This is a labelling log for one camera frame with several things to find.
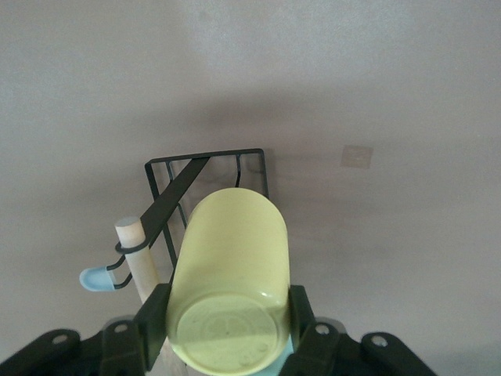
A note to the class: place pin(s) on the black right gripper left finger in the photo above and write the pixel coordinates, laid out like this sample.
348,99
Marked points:
152,325

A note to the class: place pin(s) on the yellow-green cup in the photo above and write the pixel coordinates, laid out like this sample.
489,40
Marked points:
231,254

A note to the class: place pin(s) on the beige tape patch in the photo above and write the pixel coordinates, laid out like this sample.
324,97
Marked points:
357,156

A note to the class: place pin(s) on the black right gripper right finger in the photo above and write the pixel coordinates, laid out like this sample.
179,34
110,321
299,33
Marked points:
303,325

